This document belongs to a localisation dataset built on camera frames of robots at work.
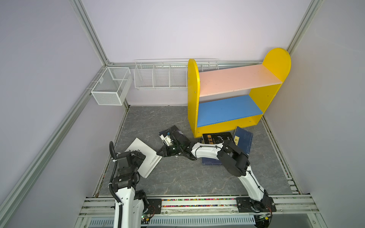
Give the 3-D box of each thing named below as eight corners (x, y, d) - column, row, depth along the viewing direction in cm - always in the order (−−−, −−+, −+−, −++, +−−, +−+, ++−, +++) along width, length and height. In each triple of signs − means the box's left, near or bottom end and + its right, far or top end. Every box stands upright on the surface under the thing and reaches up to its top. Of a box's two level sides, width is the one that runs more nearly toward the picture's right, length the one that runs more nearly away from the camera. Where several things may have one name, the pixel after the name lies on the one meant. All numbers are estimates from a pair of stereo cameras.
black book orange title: (204, 144, 98) (204, 142, 96) (202, 135, 103) (202, 133, 101) (232, 142, 99) (233, 140, 97) (230, 133, 104) (231, 131, 102)
